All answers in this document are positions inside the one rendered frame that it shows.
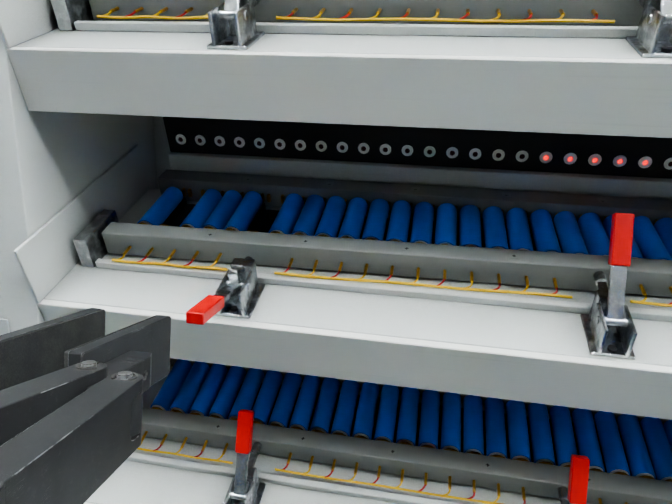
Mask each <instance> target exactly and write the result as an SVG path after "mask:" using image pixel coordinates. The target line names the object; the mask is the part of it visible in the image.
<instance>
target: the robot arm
mask: <svg viewBox="0 0 672 504"><path fill-rule="evenodd" d="M105 313H106V312H105V310H104V309H98V308H89V309H85V310H82V311H79V312H76V313H72V314H69V315H66V316H62V317H59V318H56V319H53V320H49V321H46V322H43V323H39V324H36V325H33V326H30V327H26V328H23V329H20V330H16V331H13V332H10V333H6V334H3V335H0V504H84V503H85V502H86V501H87V500H88V499H89V498H90V497H91V496H92V495H93V493H94V492H95V491H96V490H97V489H98V488H99V487H100V486H101V485H102V484H103V483H104V482H105V481H106V480H107V479H108V478H109V477H110V476H111V475H112V474H113V473H114V472H115V471H116V470H117V469H118V468H119V467H120V466H121V465H122V464H123V463H124V462H125V461H126V460H127V459H128V458H129V457H130V456H131V455H132V454H133V452H134V451H135V450H136V449H137V448H138V447H139V446H140V445H141V440H142V406H143V392H145V391H146V390H148V389H149V388H150V386H152V385H154V384H155V383H157V382H158V381H160V380H161V379H163V378H164V377H166V376H167V375H168V374H169V367H170V338H171V317H170V316H165V315H155V316H152V317H150V318H147V319H145V320H143V321H140V322H137V323H135V324H132V325H130V326H127V327H125V328H122V329H120V330H117V331H115V332H112V333H110V334H107V335H105Z"/></svg>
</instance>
